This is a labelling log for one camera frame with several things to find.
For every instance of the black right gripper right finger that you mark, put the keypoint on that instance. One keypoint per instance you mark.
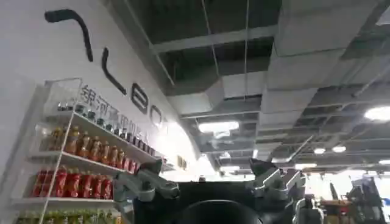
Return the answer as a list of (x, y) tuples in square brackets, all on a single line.
[(268, 182)]

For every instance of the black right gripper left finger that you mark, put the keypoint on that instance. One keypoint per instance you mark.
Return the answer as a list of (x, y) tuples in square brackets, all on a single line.
[(152, 184)]

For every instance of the long ceiling light strip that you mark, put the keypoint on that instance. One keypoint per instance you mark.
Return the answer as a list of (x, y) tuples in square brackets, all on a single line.
[(305, 166)]

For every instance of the small round ceiling light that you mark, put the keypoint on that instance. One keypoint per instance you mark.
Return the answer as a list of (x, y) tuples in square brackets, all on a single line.
[(338, 149), (319, 150)]

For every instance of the rectangular ceiling light panel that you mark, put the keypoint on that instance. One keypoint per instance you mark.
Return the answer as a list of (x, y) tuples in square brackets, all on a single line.
[(218, 127)]

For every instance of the white shelf with bottled goods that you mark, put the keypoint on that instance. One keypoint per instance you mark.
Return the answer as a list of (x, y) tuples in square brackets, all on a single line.
[(76, 164)]

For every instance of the dark equipment rack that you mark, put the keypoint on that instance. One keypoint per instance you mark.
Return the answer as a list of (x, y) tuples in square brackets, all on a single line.
[(364, 201)]

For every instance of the large round ceiling light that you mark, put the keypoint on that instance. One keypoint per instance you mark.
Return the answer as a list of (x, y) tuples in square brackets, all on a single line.
[(378, 113)]

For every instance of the white ventilation duct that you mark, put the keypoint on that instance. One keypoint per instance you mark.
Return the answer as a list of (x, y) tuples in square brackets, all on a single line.
[(231, 88)]

